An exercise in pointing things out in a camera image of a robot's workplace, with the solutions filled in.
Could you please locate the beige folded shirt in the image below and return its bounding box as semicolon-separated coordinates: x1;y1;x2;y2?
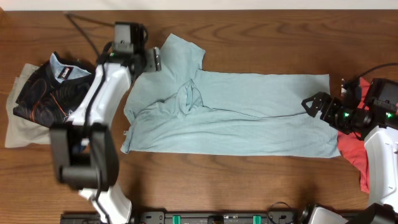
4;63;50;148

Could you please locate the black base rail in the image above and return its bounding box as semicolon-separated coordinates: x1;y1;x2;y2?
60;210;312;224

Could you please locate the light blue t-shirt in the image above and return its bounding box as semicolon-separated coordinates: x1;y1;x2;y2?
121;35;339;158

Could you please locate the red t-shirt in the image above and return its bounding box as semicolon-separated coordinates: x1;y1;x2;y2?
337;77;373;194

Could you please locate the black orange folded shirt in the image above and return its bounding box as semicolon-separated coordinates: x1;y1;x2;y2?
13;52;95;128

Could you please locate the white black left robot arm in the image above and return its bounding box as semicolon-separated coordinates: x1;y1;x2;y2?
50;22;162;223

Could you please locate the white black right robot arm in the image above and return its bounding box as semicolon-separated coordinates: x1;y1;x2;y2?
299;78;397;224

